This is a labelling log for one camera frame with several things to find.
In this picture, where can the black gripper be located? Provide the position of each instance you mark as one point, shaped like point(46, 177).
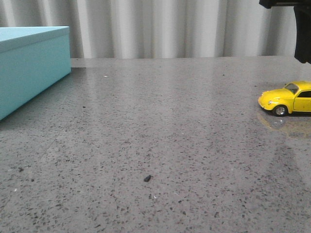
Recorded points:
point(302, 10)

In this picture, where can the yellow toy beetle car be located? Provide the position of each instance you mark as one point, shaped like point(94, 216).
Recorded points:
point(293, 97)

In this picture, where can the light blue box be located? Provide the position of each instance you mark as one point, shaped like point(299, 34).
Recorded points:
point(31, 60)

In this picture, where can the white pleated curtain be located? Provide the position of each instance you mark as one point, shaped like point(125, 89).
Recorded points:
point(161, 28)

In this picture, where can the small black debris piece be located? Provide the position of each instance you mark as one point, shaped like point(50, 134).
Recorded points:
point(147, 178)

